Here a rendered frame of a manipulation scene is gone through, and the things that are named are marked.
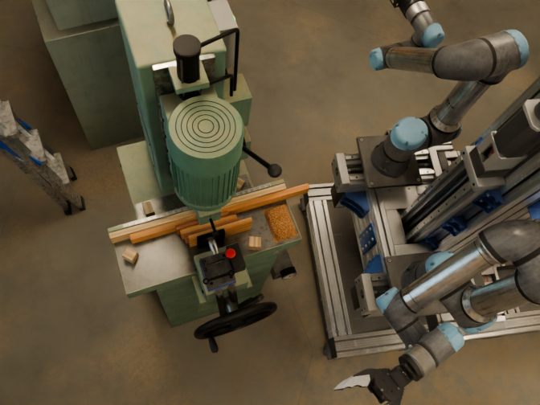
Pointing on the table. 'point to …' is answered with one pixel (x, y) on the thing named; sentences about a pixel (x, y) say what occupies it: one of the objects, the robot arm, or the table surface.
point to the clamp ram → (210, 240)
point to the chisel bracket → (208, 216)
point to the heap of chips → (280, 222)
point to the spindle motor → (205, 151)
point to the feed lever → (263, 162)
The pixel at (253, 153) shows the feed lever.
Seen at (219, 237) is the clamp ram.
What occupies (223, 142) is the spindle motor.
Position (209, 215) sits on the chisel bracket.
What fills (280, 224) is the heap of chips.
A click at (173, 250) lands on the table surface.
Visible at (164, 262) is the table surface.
